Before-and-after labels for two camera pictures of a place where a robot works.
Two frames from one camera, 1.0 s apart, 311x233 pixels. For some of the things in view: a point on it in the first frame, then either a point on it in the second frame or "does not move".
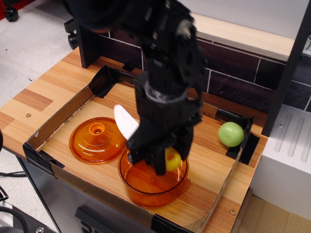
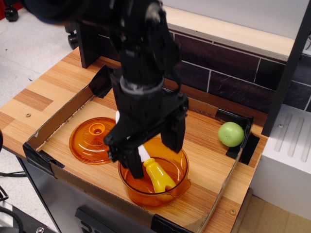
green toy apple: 231,134 does not move
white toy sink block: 283,177 does not move
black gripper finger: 157,158 -> 131,160
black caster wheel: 11,13 does not move
